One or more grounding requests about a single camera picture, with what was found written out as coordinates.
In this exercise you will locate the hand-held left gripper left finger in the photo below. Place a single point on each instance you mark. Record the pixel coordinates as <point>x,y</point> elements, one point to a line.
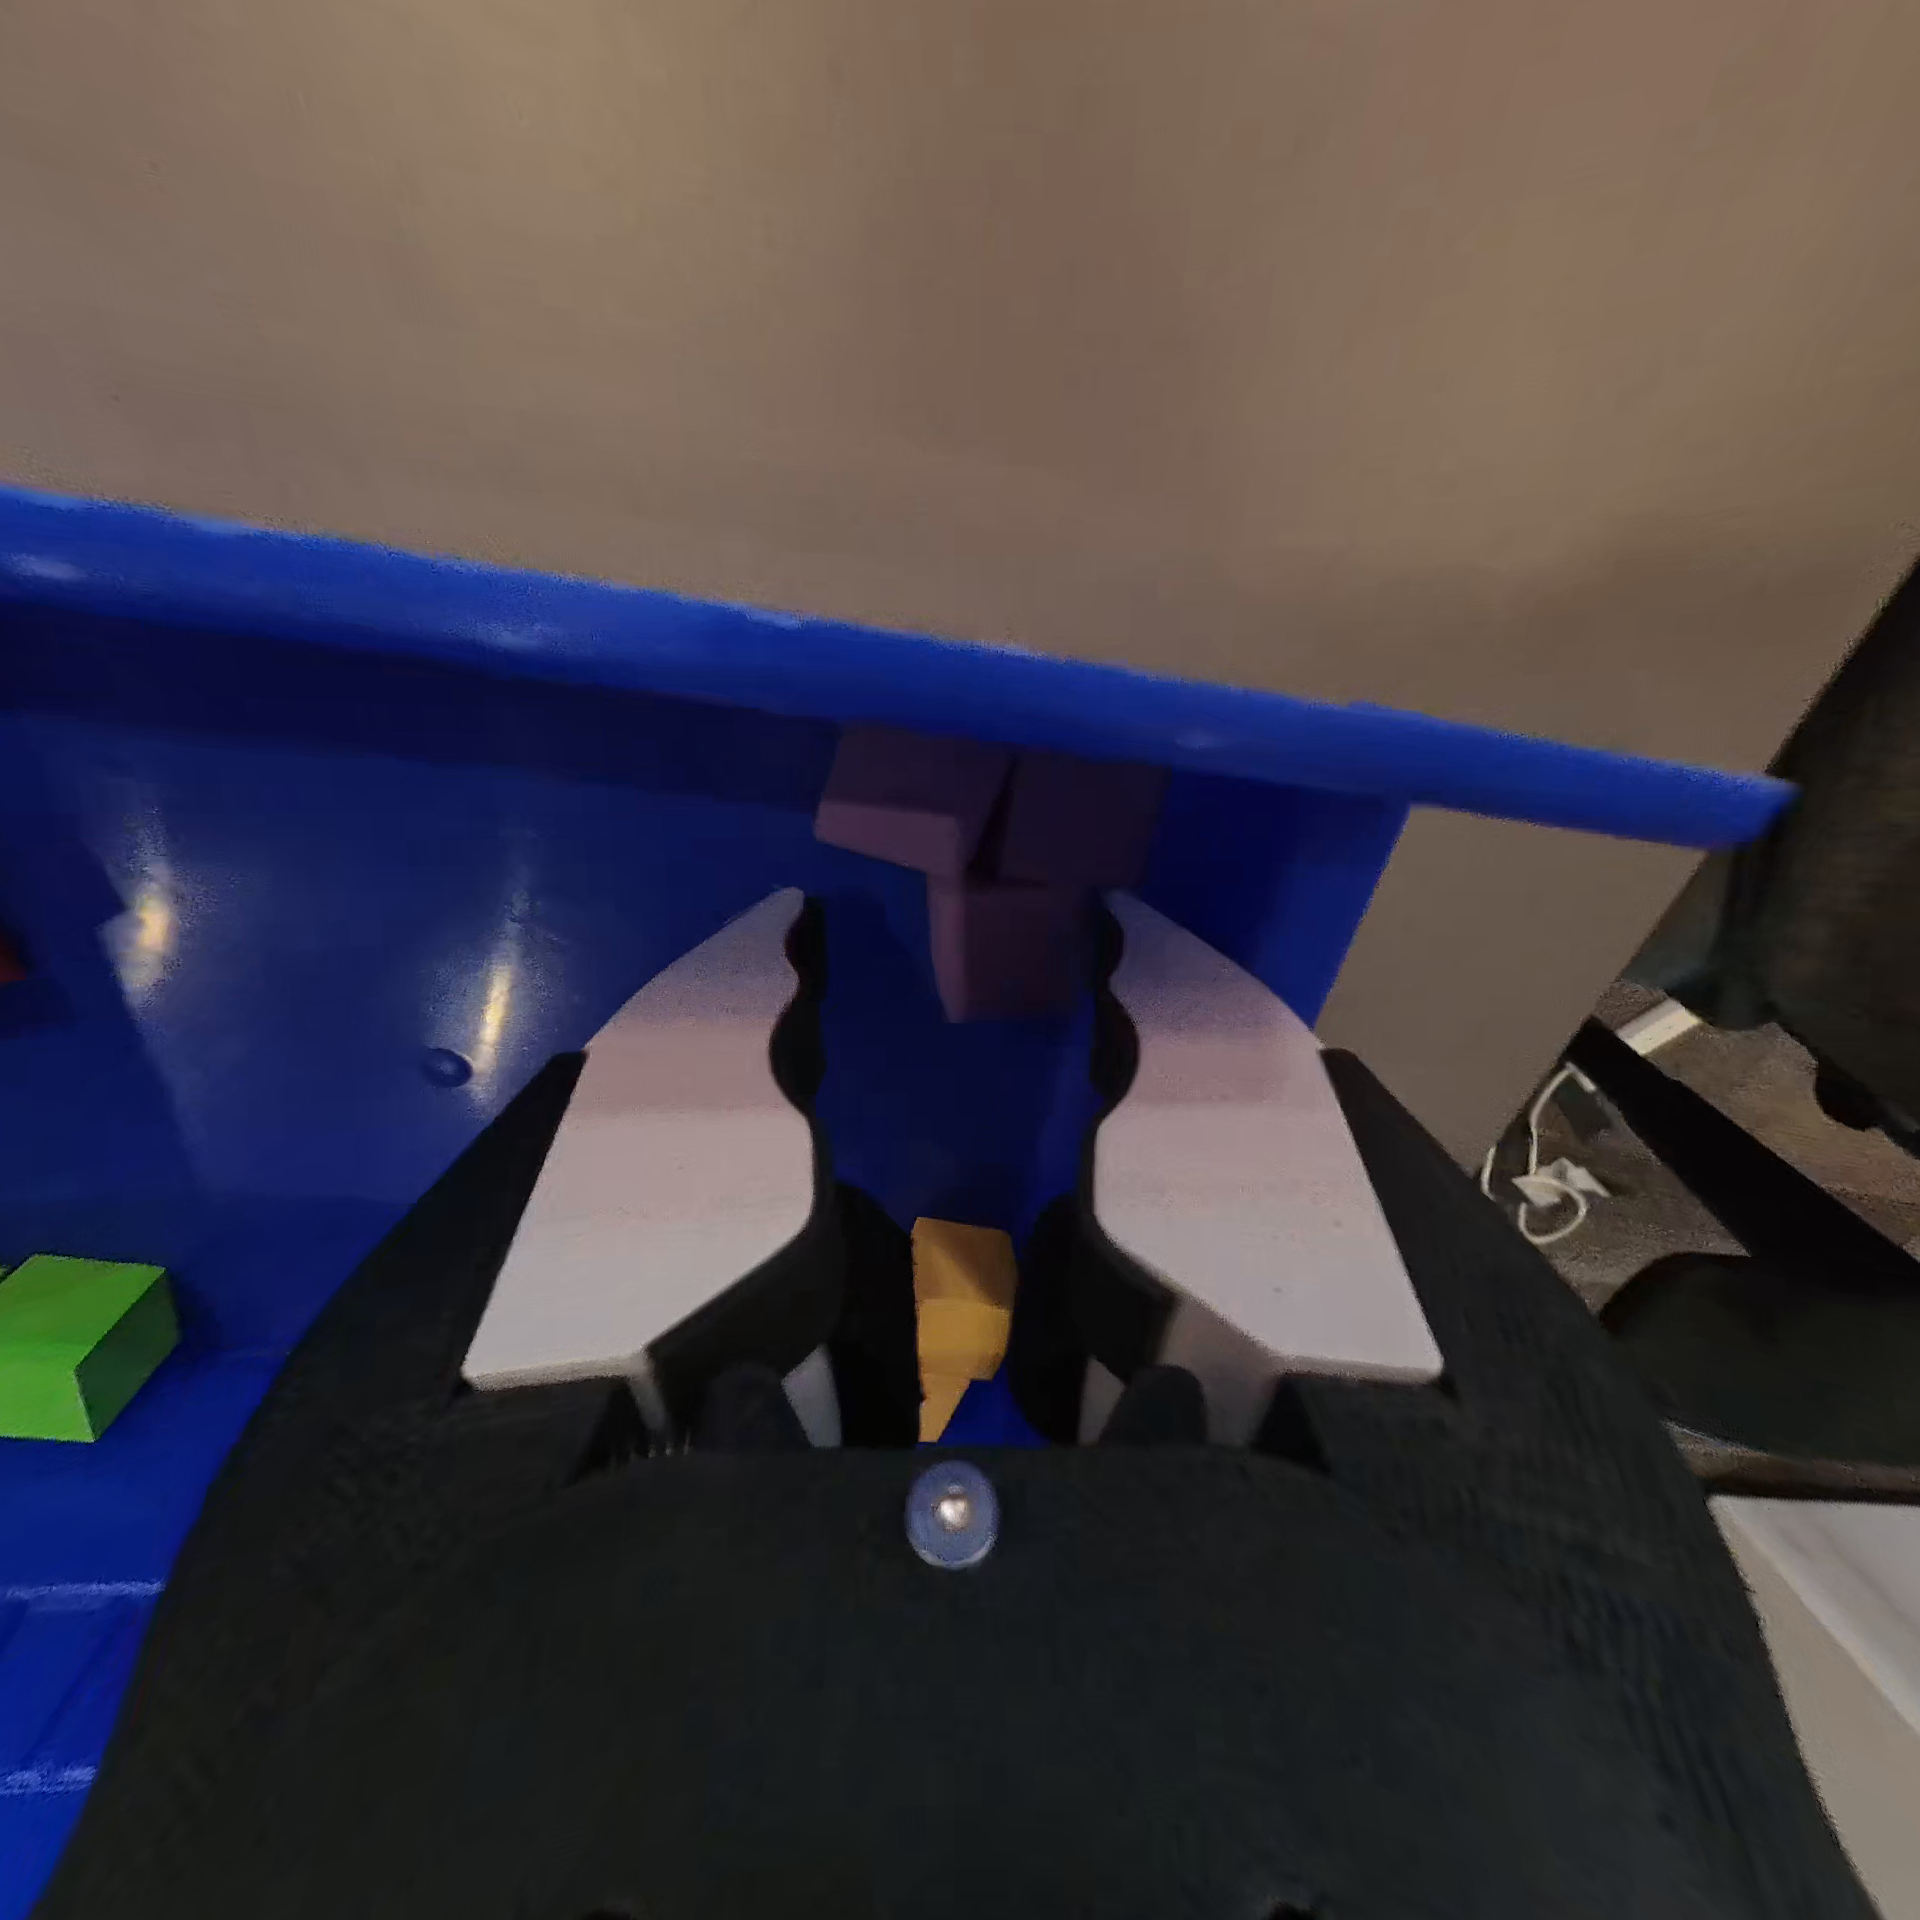
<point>662,1185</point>

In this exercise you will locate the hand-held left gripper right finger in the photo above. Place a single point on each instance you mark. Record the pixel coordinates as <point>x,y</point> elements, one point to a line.
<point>1260,1200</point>

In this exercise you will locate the purple cube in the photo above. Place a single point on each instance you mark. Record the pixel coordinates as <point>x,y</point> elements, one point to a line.
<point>1080,820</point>
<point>996,945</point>
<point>900,797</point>

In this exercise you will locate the blue plastic bin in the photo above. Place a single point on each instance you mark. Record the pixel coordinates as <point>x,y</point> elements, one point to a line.
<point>300,902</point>

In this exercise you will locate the green cube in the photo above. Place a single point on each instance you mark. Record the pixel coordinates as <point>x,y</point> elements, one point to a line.
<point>76,1336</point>

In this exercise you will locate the grey desk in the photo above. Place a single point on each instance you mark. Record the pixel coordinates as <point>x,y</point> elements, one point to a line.
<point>900,300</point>

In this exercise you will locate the black office chair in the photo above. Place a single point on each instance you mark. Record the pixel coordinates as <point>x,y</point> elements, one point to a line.
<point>1799,902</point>

